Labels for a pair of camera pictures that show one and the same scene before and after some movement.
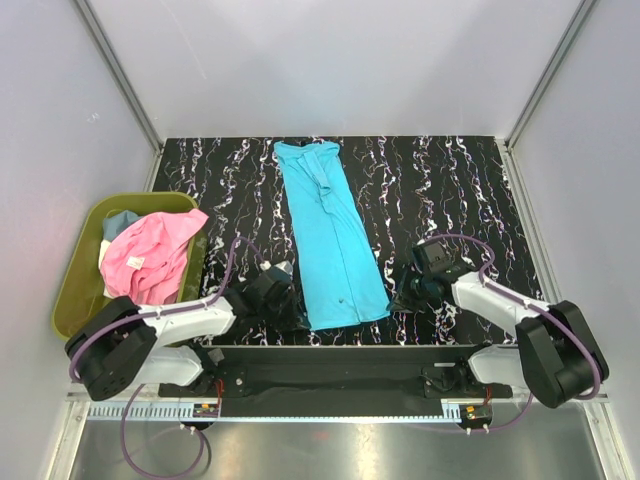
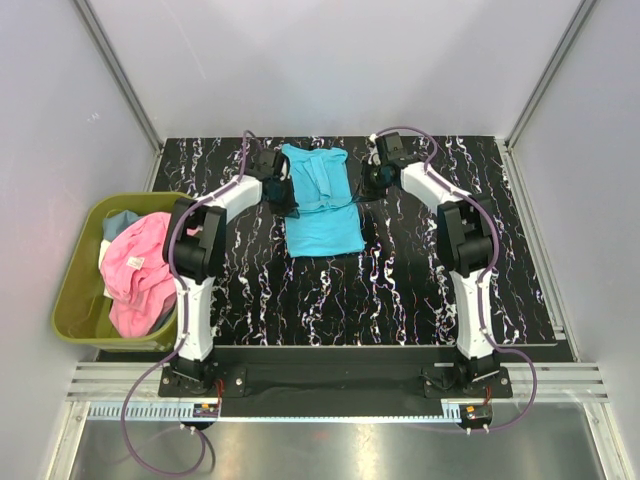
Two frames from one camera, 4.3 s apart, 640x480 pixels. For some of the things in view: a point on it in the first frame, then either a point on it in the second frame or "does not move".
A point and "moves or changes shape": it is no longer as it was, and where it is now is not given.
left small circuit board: (205, 410) does not move
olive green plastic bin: (79, 292) does not move
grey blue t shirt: (113, 225) does not move
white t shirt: (104, 244) does not move
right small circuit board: (476, 414) does not move
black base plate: (335, 382) does not move
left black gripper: (295, 319) to (289, 209)
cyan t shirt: (340, 260) moves or changes shape
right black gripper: (402, 301) to (366, 194)
